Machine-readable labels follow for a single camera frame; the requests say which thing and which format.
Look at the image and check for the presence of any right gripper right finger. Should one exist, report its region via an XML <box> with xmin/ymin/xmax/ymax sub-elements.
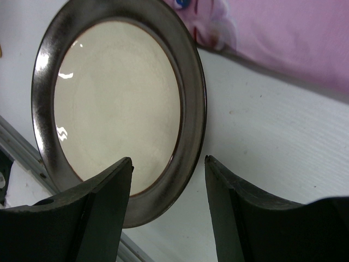
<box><xmin>204</xmin><ymin>156</ymin><xmax>348</xmax><ymax>261</ymax></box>

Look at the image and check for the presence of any purple Elsa cloth placemat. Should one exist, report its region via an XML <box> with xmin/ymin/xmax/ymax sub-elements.
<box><xmin>167</xmin><ymin>1</ymin><xmax>348</xmax><ymax>93</ymax></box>

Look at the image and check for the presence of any aluminium rail front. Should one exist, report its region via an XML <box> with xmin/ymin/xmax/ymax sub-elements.
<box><xmin>0</xmin><ymin>116</ymin><xmax>153</xmax><ymax>262</ymax></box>

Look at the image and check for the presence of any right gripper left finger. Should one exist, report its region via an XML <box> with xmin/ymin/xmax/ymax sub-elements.
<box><xmin>1</xmin><ymin>157</ymin><xmax>133</xmax><ymax>261</ymax></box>

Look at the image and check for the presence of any metal rimmed cream plate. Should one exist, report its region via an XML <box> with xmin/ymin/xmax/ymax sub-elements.
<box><xmin>31</xmin><ymin>1</ymin><xmax>207</xmax><ymax>228</ymax></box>

